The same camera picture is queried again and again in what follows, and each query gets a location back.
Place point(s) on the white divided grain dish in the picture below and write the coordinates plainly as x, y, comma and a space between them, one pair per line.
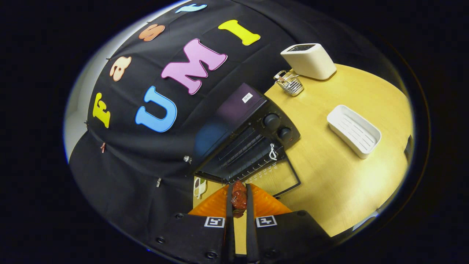
199, 187

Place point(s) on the white rectangular tray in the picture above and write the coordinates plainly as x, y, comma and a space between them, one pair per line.
351, 130

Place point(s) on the red meat piece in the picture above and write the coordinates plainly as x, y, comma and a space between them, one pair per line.
239, 200

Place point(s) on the black toaster oven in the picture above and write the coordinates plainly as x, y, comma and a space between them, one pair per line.
234, 110

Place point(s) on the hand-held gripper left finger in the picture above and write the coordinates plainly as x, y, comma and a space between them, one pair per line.
229, 231

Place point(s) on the pink cloth clip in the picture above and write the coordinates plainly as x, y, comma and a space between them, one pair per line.
103, 147

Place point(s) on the white toaster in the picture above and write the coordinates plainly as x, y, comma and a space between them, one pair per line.
311, 64

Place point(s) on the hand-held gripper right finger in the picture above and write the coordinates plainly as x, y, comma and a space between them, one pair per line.
250, 231

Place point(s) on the clear plastic bottle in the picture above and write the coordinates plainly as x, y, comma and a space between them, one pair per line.
187, 159

